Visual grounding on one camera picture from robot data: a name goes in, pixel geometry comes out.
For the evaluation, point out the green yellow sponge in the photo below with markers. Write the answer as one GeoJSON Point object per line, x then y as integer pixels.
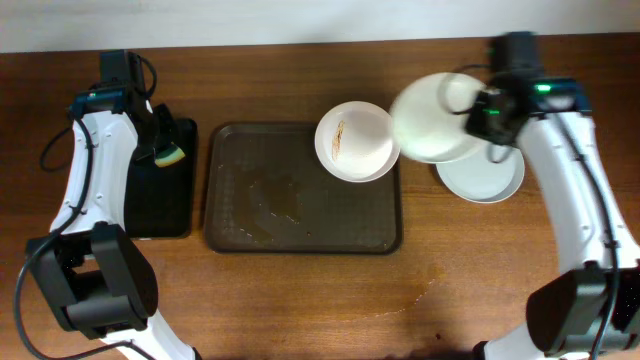
{"type": "Point", "coordinates": [168, 156]}

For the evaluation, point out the black rectangular tray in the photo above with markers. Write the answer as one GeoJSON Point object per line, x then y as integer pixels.
{"type": "Point", "coordinates": [158, 201]}

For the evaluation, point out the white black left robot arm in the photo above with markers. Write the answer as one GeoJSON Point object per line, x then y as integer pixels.
{"type": "Point", "coordinates": [90, 272]}

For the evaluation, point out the brown serving tray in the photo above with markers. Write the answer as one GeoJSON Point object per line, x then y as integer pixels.
{"type": "Point", "coordinates": [268, 193]}

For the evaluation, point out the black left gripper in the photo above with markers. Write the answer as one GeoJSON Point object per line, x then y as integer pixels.
{"type": "Point", "coordinates": [151, 138]}

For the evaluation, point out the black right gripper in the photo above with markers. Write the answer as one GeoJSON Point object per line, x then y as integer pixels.
{"type": "Point", "coordinates": [480, 118]}

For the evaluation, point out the white plate with sauce smear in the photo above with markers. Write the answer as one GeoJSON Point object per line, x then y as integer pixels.
{"type": "Point", "coordinates": [353, 141]}

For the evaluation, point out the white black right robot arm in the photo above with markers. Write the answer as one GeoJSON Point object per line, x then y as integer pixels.
{"type": "Point", "coordinates": [592, 308]}

